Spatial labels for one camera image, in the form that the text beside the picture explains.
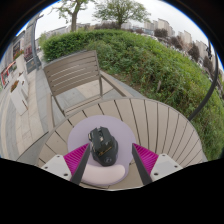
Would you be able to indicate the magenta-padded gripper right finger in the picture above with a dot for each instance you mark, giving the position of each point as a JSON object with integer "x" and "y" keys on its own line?
{"x": 164, "y": 165}

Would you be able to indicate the grey sign pillar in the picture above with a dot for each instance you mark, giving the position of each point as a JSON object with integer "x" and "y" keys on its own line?
{"x": 31, "y": 46}

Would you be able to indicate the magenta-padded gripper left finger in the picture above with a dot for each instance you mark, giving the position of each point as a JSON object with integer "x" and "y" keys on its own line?
{"x": 59, "y": 165}

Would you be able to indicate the black computer mouse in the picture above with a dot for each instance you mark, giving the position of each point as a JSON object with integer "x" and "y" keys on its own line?
{"x": 104, "y": 148}

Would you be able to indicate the white planter box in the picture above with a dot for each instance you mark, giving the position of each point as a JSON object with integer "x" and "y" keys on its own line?
{"x": 18, "y": 100}

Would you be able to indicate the distant apartment buildings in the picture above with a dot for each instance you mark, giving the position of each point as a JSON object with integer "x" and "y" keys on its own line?
{"x": 166, "y": 28}

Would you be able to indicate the bushy green tree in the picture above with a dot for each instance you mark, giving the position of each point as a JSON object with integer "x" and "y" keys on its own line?
{"x": 121, "y": 11}

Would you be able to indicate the bare-trunked green tree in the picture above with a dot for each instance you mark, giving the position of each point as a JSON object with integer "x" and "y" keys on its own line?
{"x": 74, "y": 16}

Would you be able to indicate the lilac mouse pad with wrist rest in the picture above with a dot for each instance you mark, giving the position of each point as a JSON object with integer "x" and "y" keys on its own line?
{"x": 116, "y": 128}

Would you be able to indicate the slatted outdoor chair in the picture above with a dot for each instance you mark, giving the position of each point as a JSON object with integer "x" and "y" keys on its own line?
{"x": 71, "y": 75}

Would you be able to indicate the dark curved umbrella pole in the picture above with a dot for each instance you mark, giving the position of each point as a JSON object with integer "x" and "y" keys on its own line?
{"x": 210, "y": 90}

